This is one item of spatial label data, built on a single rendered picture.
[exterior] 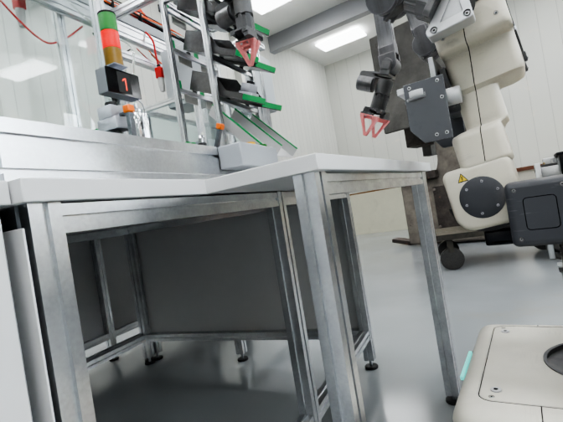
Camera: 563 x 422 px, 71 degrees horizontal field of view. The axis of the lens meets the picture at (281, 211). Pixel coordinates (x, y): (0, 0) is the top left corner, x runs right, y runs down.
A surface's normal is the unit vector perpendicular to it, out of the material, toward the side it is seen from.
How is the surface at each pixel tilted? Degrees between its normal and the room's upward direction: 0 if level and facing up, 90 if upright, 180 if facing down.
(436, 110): 90
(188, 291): 90
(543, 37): 90
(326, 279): 90
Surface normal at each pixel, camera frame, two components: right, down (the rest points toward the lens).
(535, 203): -0.53, 0.08
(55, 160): 0.89, -0.15
